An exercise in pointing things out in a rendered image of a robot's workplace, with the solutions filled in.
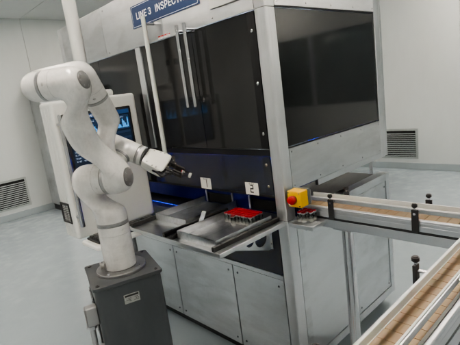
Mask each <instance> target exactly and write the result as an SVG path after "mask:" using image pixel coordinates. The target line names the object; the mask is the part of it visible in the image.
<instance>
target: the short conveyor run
mask: <svg viewBox="0 0 460 345"><path fill-rule="evenodd" d="M344 190H345V191H344V195H343V194H330V193H324V192H313V193H314V195H313V196H311V204H309V205H307V206H305V207H303V208H307V209H316V215H317V218H323V219H327V224H325V225H323V227H330V228H334V229H341V230H345V231H353V232H357V233H364V234H368V235H375V236H380V237H384V238H391V239H395V240H402V241H407V242H414V243H418V244H425V245H429V246H436V247H441V248H448V249H449V248H450V247H451V246H452V245H453V244H454V243H455V242H456V241H457V240H458V239H459V238H460V207H451V206H444V205H433V200H431V199H430V198H431V197H432V194H430V193H427V194H426V198H428V199H426V200H425V203H413V202H406V201H394V200H387V199H375V198H368V197H362V196H350V194H349V191H347V190H348V186H344ZM303 208H301V209H303Z"/></svg>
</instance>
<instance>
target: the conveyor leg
mask: <svg viewBox="0 0 460 345"><path fill-rule="evenodd" d="M333 229H334V228H333ZM335 230H339V231H342V243H343V252H344V269H345V277H346V295H347V303H348V321H349V329H350V345H353V344H354V343H355V342H356V341H357V340H358V339H359V338H360V337H361V327H360V317H359V299H358V289H357V271H356V261H355V243H354V233H353V231H345V230H341V229H335Z"/></svg>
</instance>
